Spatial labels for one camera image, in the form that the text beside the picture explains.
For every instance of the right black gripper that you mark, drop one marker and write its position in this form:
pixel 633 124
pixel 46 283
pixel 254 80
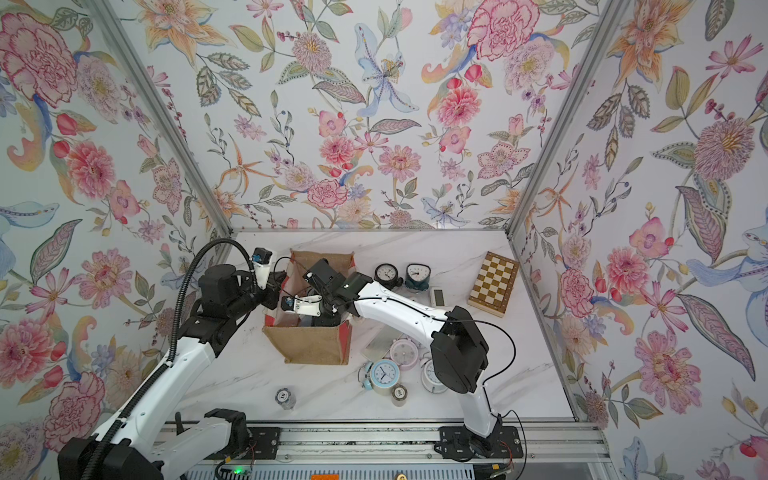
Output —
pixel 325 323

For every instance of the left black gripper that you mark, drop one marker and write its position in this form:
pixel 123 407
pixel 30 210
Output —
pixel 272 289

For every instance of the burlap canvas bag red trim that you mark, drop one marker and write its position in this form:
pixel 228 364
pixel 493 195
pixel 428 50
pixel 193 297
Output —
pixel 298 338

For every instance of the dark teal alarm clock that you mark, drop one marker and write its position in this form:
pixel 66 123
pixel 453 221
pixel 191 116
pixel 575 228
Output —
pixel 417 276

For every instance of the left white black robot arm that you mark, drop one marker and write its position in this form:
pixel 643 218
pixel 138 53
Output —
pixel 124 448

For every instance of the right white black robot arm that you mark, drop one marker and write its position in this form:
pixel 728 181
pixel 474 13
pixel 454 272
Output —
pixel 459 352

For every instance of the pink round alarm clock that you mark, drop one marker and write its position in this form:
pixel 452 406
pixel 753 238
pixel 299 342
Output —
pixel 404 353

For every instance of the blue twin-bell clock front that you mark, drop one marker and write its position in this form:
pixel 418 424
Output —
pixel 381 376

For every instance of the small white digital clock upright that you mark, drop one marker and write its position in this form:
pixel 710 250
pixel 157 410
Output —
pixel 437 297

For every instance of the small grey mini clock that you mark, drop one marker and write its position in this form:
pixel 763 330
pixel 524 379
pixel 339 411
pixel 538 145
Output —
pixel 285 399

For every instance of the small beige cylinder clock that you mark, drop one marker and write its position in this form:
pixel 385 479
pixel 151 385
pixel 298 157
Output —
pixel 399 395

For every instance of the white twin-bell alarm clock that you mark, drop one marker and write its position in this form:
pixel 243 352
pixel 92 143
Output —
pixel 429 379

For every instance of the wooden chessboard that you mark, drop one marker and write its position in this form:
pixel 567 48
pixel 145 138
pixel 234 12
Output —
pixel 493 285

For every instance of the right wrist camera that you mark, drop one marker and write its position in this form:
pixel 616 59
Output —
pixel 303 306

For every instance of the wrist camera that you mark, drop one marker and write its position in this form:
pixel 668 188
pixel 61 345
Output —
pixel 303 306
pixel 262 261

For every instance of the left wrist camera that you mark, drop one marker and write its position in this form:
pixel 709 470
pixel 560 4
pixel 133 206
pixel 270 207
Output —
pixel 262 261

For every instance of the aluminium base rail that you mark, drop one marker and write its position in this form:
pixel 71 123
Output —
pixel 414 450

